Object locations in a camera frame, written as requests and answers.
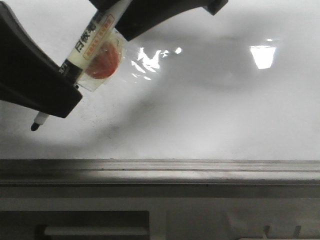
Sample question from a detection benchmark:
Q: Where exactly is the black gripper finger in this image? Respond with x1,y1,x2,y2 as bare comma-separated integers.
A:
0,1,83,118
90,0,228,41

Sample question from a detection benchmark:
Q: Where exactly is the white black whiteboard marker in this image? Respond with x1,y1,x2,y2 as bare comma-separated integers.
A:
30,0,133,132

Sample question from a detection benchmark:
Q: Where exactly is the red round magnet with tape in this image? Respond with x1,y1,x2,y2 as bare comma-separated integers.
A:
76,29,126,92

